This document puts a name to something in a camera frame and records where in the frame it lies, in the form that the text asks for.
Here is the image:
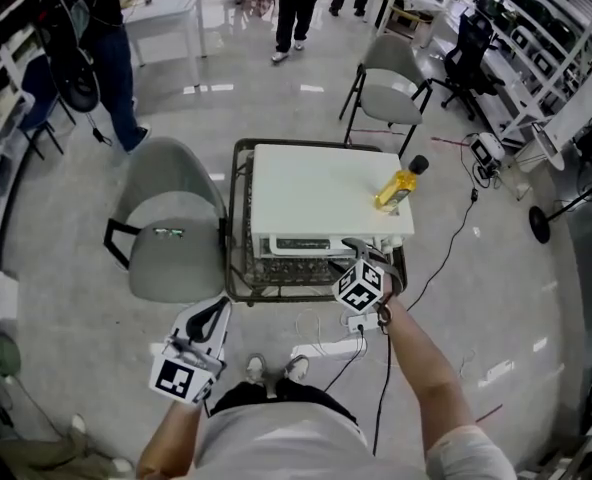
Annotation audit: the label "white portable power station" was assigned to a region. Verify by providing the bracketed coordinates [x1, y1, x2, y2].
[468, 131, 506, 180]

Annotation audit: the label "grey chair black frame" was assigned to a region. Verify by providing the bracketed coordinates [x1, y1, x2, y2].
[338, 34, 433, 159]
[103, 136, 229, 304]

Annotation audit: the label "black office chair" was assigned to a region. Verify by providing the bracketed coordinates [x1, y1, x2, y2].
[430, 11, 507, 122]

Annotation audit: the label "person's right forearm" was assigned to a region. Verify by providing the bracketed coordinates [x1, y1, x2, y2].
[378, 295, 477, 442]

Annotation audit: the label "white oven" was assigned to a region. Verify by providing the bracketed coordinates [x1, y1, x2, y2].
[249, 142, 416, 265]

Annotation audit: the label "white round side table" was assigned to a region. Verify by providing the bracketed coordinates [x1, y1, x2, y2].
[513, 120, 568, 175]

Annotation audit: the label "black backpack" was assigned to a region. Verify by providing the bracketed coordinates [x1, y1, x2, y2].
[38, 0, 102, 115]

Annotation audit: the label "blue chair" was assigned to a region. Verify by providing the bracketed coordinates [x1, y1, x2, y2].
[18, 53, 78, 162]

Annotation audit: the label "wicker glass-top table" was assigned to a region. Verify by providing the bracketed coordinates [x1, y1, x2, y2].
[224, 137, 408, 307]

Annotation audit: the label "white rack with black cases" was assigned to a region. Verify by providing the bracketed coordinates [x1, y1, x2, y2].
[445, 0, 592, 148]

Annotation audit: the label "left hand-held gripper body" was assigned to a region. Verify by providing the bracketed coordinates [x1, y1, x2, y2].
[148, 335, 227, 407]

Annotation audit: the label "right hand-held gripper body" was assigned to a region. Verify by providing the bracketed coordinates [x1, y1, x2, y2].
[330, 249, 409, 315]

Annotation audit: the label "person's right shoe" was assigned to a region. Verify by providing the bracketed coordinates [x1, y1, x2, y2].
[282, 353, 311, 384]

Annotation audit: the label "black power cable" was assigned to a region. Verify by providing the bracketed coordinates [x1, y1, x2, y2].
[405, 185, 480, 312]
[323, 323, 370, 394]

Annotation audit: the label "white power strip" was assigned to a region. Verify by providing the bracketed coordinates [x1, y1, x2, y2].
[346, 312, 383, 333]
[295, 307, 372, 360]

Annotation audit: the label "white box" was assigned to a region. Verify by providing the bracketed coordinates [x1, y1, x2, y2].
[0, 270, 21, 320]

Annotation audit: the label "black floor fan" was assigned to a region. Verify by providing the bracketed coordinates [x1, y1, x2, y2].
[528, 100, 592, 245]

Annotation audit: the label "person's black trousers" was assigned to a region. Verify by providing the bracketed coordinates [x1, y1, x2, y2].
[209, 376, 360, 428]

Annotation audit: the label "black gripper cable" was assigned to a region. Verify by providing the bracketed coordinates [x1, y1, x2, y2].
[371, 312, 395, 458]

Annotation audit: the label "person's shoe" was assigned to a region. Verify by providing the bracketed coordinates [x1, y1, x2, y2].
[282, 353, 311, 384]
[244, 353, 269, 387]

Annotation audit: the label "yellow oil bottle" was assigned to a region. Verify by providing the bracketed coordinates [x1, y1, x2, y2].
[373, 154, 431, 214]

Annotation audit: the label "person's white shirt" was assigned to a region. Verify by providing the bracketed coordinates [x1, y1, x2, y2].
[185, 401, 520, 480]

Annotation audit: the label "person's left forearm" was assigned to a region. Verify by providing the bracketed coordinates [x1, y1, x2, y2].
[135, 398, 210, 480]

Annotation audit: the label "person's left shoe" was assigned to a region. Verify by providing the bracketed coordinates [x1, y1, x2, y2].
[244, 353, 269, 387]

